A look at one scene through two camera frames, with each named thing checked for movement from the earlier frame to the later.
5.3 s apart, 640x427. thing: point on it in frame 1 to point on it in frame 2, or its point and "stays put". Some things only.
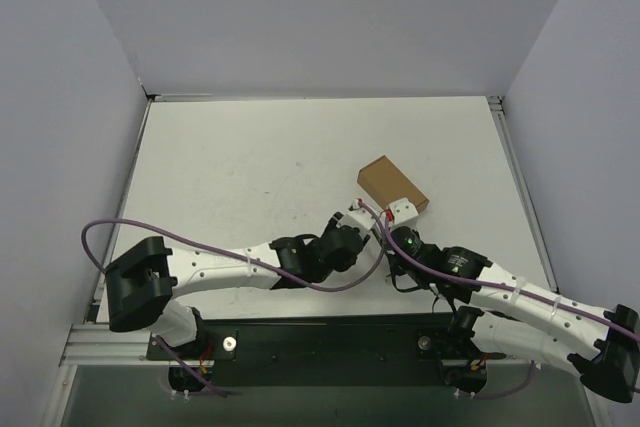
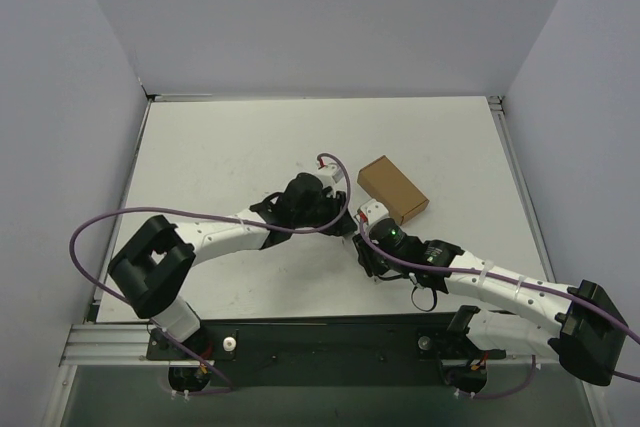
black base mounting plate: [336, 350] stays put
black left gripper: [333, 225] to [335, 209]
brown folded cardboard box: [384, 182] stays put
